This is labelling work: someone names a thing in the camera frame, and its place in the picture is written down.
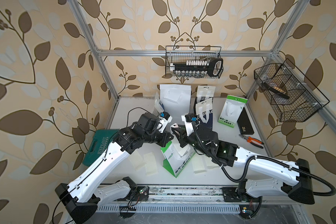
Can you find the blue white Cheerful bag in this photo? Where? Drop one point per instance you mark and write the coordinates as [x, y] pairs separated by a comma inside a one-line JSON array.
[[158, 105]]

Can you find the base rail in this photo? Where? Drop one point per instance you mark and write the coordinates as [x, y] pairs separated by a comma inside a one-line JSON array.
[[186, 199]]

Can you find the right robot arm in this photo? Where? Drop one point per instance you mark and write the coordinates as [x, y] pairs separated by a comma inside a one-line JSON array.
[[257, 175]]

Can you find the right wire basket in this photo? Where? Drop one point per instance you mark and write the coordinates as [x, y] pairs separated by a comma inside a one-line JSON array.
[[306, 99]]

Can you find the large white paper bag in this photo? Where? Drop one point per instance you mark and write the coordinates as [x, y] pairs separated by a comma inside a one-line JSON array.
[[175, 99]]

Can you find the navy bag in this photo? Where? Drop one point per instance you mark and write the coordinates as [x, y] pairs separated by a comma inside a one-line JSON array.
[[204, 92], [204, 112]]

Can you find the black socket set holder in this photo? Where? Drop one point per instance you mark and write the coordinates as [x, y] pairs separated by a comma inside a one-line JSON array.
[[212, 68]]

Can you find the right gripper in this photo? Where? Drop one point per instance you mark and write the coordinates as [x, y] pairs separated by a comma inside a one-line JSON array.
[[183, 140]]

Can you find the black box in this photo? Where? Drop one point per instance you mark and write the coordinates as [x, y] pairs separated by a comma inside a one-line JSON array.
[[244, 124]]

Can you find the dark tool in basket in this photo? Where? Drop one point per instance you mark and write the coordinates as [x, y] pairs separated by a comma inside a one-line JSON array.
[[275, 91]]

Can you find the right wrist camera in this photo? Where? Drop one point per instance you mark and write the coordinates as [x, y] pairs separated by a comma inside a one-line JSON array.
[[189, 121]]

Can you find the orange handled pliers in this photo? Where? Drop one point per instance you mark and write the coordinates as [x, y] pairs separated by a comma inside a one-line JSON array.
[[255, 142]]

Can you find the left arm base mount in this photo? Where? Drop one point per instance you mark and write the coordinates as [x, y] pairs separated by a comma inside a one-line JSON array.
[[136, 195]]

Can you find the green white bag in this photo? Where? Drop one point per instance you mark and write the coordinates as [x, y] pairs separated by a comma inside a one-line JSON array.
[[172, 162], [232, 109]]

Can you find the wire basket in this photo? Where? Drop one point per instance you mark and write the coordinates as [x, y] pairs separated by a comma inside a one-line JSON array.
[[180, 54], [306, 99]]

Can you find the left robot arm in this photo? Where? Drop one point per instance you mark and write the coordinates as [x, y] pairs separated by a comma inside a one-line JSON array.
[[79, 197]]

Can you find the navy bag front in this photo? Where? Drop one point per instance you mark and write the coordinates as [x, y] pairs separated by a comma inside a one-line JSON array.
[[204, 112]]

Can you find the back wire basket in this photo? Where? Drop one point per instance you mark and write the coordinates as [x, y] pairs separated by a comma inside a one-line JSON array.
[[180, 54]]

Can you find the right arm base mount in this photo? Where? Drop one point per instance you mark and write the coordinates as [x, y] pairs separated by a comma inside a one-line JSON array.
[[239, 194]]

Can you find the green tool case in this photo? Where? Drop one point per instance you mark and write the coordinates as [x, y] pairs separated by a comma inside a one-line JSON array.
[[102, 144]]

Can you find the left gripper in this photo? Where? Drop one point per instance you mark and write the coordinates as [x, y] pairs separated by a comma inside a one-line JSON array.
[[164, 137]]

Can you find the aluminium frame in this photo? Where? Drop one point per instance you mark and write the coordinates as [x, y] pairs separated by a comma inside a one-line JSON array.
[[99, 53]]

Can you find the navy bag rear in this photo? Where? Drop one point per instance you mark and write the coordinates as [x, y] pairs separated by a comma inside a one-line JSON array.
[[204, 92]]

